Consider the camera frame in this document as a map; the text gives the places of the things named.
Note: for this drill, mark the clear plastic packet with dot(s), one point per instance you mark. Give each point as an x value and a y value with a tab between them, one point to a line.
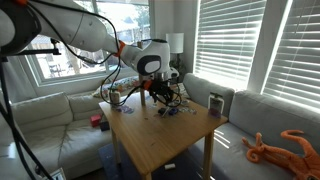
189	110

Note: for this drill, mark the small blue toy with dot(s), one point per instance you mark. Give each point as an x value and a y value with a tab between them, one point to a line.
173	111

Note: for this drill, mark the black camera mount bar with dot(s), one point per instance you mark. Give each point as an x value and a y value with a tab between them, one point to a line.
36	52

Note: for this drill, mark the wide white window blind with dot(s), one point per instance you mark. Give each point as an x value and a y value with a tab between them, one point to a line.
230	43

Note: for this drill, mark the purple printed card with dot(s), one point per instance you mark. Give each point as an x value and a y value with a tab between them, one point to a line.
126	109

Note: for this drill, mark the white cylindrical can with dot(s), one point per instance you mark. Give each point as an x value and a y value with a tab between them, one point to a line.
115	97

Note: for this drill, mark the printed magazine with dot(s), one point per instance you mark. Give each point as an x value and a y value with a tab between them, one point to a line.
183	89

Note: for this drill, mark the colourful printed cloth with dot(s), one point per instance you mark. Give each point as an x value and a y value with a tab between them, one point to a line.
120	85

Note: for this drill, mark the white shade floor lamp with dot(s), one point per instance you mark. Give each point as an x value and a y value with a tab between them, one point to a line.
176	42

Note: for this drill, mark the orange octopus plush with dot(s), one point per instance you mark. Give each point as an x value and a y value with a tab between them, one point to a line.
286	158

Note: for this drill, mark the white leather sofa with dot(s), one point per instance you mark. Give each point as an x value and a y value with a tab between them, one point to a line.
43	130

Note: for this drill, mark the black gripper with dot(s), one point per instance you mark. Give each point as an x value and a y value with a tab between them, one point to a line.
163	85

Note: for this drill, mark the dark blue rug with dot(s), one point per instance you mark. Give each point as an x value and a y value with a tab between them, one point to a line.
106	160

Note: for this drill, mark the small dark box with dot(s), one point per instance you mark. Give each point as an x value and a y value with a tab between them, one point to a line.
104	125

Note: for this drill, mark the grey fabric sofa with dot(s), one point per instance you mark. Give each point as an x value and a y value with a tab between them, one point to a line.
266	120

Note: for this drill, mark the small black toy car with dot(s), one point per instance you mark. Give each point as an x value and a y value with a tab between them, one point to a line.
162	111

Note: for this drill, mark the upright wooden pole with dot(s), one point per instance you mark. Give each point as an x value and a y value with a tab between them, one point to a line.
142	96

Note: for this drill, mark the small red box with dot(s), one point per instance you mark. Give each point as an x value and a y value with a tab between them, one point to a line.
95	120

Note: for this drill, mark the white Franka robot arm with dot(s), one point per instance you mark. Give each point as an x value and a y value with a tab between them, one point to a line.
83	30

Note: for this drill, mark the large glass window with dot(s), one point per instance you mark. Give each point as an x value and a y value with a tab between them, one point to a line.
133	16

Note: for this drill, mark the wooden table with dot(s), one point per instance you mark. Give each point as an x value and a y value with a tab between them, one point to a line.
156	133

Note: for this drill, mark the flat printed card pack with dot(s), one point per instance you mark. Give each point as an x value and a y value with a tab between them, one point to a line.
184	102

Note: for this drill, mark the white bordered board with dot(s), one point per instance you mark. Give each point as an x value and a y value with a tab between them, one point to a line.
56	175

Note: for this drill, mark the small white block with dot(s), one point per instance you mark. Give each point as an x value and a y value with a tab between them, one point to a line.
170	166

